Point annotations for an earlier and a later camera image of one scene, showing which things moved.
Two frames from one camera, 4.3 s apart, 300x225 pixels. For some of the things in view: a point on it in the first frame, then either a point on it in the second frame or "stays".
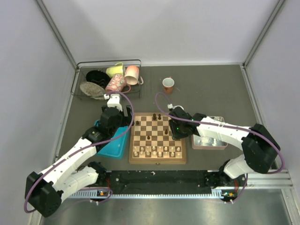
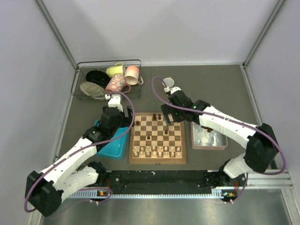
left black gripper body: x=123 y=121 stays
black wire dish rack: x=108 y=79 stays
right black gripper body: x=177 y=131 -> x=177 y=116
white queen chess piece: x=154 y=154 stays
